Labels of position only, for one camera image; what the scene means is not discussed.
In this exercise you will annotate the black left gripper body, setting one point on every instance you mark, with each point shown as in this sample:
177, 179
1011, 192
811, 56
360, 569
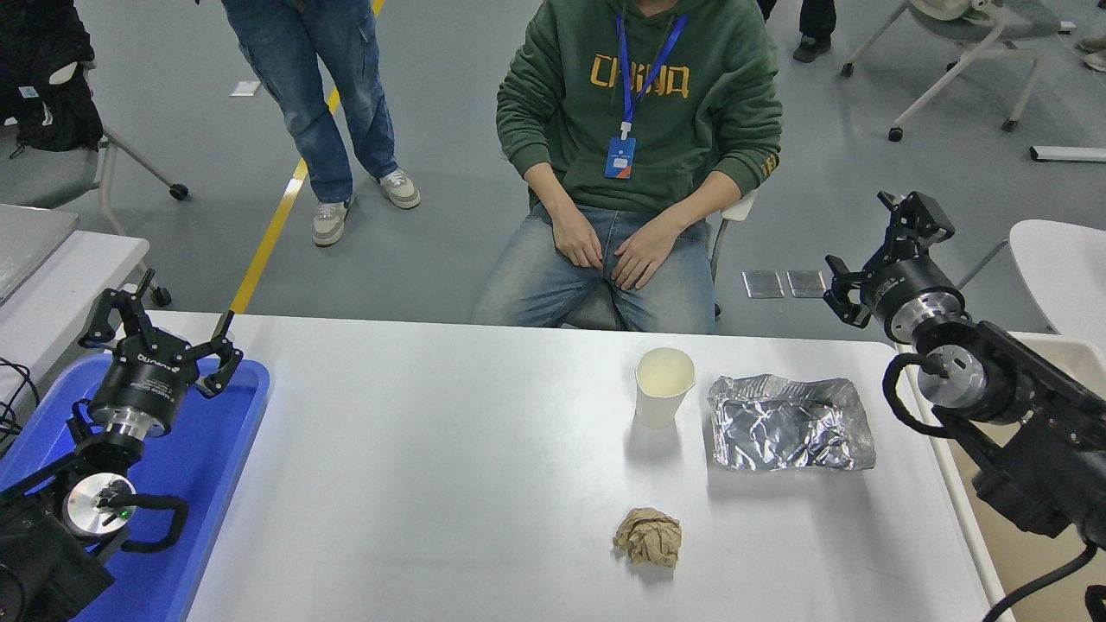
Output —
147, 384

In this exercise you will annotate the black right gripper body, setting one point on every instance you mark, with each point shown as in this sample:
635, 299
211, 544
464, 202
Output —
907, 281

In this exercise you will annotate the silver foil tray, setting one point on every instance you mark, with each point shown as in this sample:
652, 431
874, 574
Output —
786, 423

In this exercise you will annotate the white paper cup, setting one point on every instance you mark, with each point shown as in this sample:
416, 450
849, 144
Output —
664, 397

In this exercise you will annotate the tan paper ball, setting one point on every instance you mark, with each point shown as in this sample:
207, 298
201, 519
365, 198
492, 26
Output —
648, 537

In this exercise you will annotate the person's left hand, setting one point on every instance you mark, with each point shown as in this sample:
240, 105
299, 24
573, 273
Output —
644, 255

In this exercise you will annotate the person's right hand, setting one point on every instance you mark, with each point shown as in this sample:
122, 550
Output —
577, 238

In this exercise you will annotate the silver floor plate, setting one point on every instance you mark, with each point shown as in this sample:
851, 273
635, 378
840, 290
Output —
807, 283
763, 284

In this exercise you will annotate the white side table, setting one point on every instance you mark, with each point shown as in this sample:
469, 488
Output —
78, 276

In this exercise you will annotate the blue plastic tray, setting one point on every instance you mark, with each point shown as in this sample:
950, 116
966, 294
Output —
207, 466

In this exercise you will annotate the white office chair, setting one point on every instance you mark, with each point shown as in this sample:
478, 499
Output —
734, 209

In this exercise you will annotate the white round chair seat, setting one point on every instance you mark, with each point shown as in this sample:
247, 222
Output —
1063, 268

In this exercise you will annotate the grey rolling chair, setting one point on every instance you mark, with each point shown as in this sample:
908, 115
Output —
43, 177

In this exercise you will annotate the white bar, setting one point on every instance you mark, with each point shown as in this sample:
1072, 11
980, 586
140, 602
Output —
1071, 154

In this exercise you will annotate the white rolling chair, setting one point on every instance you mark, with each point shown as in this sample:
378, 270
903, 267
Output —
976, 26

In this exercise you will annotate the person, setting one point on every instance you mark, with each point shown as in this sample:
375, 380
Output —
302, 69
815, 26
1096, 60
657, 112

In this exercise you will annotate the black jacket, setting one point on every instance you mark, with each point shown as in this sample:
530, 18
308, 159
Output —
43, 52

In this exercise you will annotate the large pale bin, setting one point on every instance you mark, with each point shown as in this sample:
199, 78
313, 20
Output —
1015, 553

